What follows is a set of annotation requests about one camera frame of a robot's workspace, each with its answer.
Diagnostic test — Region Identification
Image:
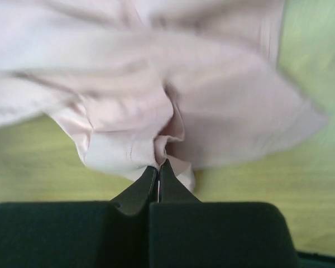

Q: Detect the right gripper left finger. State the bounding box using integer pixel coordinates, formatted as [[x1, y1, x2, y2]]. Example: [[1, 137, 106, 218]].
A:
[[109, 166, 158, 216]]

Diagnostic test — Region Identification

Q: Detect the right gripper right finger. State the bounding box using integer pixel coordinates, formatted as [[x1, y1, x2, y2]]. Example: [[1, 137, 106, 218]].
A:
[[157, 160, 201, 203]]

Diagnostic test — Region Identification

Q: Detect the dusty pink graphic t-shirt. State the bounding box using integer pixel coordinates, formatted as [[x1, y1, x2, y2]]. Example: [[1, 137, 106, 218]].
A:
[[0, 1, 327, 190]]

